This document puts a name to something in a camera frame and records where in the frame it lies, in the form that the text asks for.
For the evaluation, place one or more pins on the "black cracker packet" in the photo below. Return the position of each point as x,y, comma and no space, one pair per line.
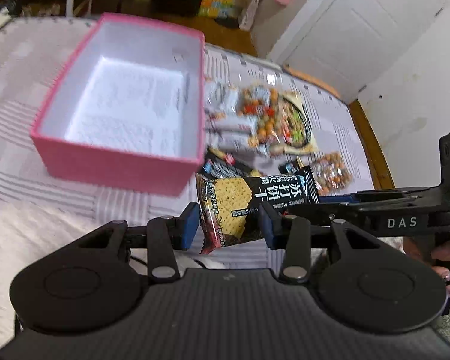
222,165
229,206
295,167

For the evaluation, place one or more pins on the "white bedroom door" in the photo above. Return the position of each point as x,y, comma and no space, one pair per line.
350,43

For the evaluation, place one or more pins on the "white wafer bar packet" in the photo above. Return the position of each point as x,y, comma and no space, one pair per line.
232,123

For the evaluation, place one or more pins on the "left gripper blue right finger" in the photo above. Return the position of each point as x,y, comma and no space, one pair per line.
289,233

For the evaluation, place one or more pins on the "colourful gift bag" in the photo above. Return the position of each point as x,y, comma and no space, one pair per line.
217,9

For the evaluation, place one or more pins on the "striped patterned bed sheet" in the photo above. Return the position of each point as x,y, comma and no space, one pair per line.
40,213

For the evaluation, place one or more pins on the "white paper bag floor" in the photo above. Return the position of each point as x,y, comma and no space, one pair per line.
247,15

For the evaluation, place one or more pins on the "grey snack bar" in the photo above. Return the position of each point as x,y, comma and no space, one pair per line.
231,99
213,96

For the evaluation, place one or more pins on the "pink cardboard storage box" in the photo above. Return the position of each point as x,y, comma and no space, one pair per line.
127,109

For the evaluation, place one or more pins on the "small coated peanut bag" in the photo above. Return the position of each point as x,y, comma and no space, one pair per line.
330,173

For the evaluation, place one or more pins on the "beige noodle meal packet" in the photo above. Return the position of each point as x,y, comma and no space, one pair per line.
297,136

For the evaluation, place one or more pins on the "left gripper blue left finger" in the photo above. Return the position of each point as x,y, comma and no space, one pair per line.
165,235

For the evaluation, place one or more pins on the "large coated peanut bag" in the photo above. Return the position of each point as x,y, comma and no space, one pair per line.
262,104

